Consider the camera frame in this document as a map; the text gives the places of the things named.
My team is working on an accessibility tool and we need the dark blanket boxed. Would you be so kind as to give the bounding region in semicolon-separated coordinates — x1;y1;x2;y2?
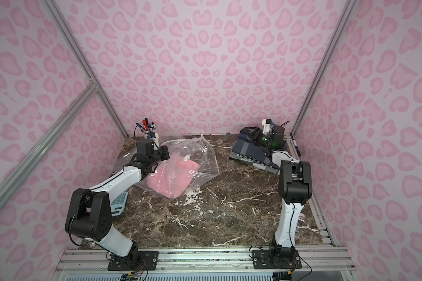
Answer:
232;125;286;168

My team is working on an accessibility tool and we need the grey white checked blanket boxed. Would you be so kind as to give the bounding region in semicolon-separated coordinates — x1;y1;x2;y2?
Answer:
229;153;280;175

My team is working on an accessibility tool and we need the clear plastic vacuum bag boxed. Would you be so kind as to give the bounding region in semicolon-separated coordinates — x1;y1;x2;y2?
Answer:
109;136;219;200

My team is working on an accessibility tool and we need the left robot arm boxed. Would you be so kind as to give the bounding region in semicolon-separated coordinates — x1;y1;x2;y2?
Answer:
65;139;170;263

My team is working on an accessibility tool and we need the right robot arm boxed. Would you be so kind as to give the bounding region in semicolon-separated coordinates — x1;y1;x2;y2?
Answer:
250;119;313;268

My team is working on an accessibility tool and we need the pink folded blanket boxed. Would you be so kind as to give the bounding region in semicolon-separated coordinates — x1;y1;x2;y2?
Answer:
147;153;200;199

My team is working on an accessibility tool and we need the blue marker pen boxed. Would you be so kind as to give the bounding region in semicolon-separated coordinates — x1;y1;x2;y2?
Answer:
136;123;145;133

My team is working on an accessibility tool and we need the light blue calculator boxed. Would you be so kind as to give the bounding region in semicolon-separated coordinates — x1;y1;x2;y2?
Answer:
110;192;128;217

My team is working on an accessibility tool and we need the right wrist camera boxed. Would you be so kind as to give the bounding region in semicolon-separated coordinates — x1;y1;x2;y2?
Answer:
261;119;274;135

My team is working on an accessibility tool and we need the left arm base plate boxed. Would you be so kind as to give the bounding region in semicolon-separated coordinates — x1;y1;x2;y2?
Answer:
107;251;159;272

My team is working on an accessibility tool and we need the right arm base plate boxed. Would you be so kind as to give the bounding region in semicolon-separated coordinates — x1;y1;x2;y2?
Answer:
249;247;302;271

